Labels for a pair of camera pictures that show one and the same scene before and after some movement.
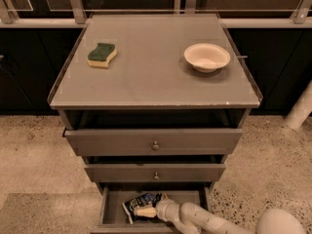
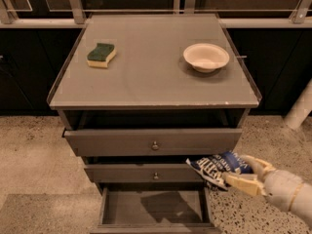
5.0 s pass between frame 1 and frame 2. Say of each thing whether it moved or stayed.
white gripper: moved
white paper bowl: stayed
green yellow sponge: stayed
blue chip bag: moved
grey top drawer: stayed
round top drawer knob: stayed
